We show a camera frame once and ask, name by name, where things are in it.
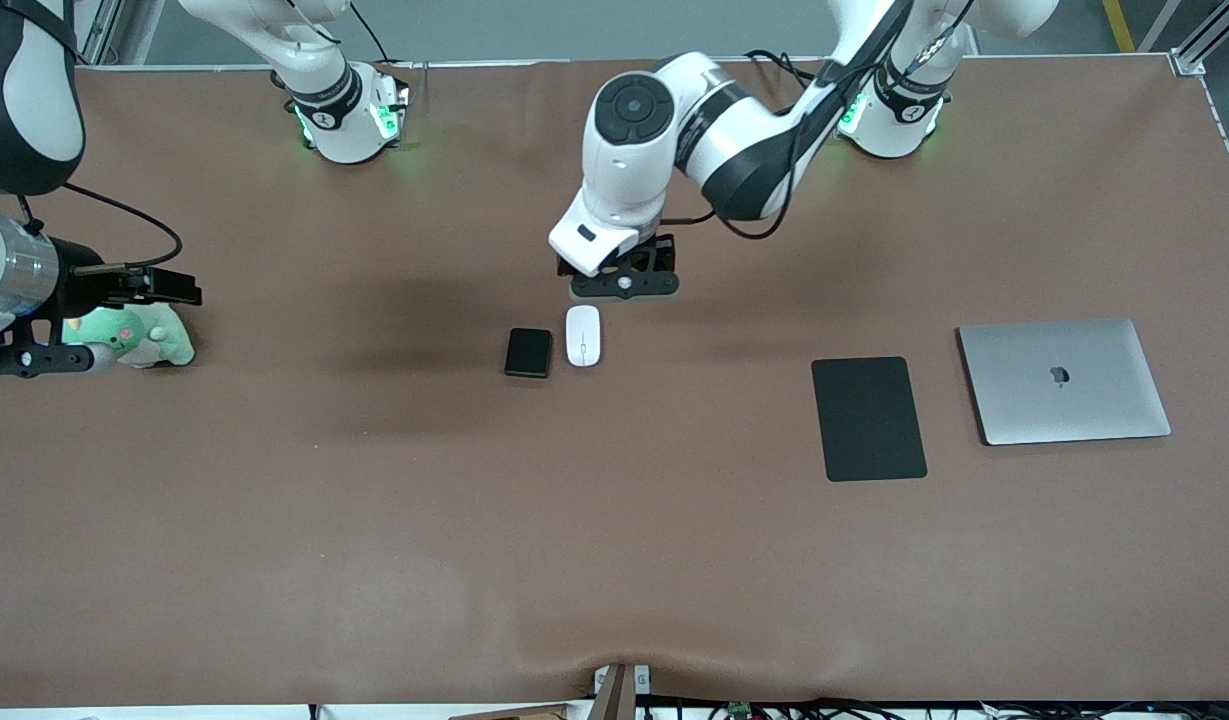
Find white computer mouse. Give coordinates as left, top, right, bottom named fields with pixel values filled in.
left=565, top=305, right=603, bottom=368

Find black phone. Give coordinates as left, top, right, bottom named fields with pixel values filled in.
left=503, top=327, right=554, bottom=380

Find black mouse pad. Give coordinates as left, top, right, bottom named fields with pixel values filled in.
left=811, top=356, right=929, bottom=483

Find green dinosaur plush toy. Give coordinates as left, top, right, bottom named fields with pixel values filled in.
left=62, top=303, right=197, bottom=369

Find brown table cover mat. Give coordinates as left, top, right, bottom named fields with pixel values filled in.
left=0, top=55, right=1229, bottom=707

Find silver closed laptop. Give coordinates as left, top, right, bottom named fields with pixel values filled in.
left=957, top=318, right=1173, bottom=447

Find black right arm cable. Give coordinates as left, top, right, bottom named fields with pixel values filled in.
left=14, top=183, right=183, bottom=271

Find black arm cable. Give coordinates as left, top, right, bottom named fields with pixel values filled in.
left=664, top=0, right=975, bottom=241
left=14, top=183, right=183, bottom=271

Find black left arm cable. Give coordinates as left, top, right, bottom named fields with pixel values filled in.
left=664, top=0, right=975, bottom=241

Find black left base cables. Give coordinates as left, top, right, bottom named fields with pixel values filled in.
left=744, top=48, right=825, bottom=91

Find aluminium frame post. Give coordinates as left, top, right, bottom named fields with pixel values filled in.
left=1169, top=0, right=1229, bottom=76
left=69, top=0, right=125, bottom=66

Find black right base cable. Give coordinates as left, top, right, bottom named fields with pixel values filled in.
left=349, top=0, right=395, bottom=66

